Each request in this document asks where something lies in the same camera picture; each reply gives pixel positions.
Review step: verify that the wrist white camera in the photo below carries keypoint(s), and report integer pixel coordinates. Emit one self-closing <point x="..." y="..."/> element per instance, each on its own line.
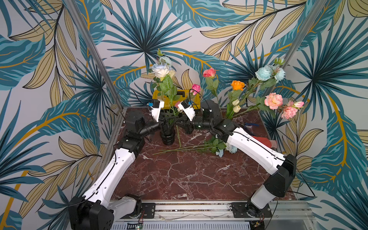
<point x="155" y="108"/>
<point x="187" y="108"/>

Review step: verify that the orange rose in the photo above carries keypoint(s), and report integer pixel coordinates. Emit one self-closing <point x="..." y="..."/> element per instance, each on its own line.
<point x="234" y="97"/>

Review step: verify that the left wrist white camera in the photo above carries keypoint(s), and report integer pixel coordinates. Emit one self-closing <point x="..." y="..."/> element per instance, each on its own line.
<point x="155" y="108"/>

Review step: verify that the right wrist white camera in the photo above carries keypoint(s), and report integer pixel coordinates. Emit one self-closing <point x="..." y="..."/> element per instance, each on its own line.
<point x="187" y="108"/>

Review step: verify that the light blue rose stem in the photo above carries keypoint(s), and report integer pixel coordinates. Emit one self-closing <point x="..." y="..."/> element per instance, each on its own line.
<point x="213" y="146"/>

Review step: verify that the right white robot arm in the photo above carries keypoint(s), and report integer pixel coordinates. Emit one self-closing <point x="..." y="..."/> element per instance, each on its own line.
<point x="281" y="168"/>

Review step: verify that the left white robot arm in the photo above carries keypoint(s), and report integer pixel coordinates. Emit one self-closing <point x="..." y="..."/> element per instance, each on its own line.
<point x="95" y="210"/>

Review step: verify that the pink red rose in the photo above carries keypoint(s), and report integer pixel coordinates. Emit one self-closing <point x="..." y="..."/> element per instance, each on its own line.
<point x="211" y="80"/>

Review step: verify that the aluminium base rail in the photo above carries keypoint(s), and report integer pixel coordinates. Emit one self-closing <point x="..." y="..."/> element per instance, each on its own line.
<point x="220" y="215"/>

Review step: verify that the magenta rose bud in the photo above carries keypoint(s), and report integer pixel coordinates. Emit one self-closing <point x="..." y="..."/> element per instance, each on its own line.
<point x="195" y="90"/>

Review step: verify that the pink peony spray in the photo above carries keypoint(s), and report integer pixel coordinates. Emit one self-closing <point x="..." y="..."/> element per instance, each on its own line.
<point x="274" y="102"/>

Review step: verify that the glossy black vase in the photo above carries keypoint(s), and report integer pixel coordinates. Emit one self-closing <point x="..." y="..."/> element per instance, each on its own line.
<point x="167" y="134"/>

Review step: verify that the pale blue white rose spray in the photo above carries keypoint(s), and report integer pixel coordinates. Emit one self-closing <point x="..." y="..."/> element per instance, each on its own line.
<point x="163" y="82"/>

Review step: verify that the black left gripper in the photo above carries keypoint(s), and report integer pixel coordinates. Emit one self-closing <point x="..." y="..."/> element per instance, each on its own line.
<point x="164" y="124"/>

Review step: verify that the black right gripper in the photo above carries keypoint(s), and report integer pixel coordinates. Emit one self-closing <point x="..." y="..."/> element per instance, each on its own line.
<point x="185" y="124"/>

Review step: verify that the yellow black toolbox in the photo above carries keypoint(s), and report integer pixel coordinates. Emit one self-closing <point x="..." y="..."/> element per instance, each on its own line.
<point x="181" y="96"/>

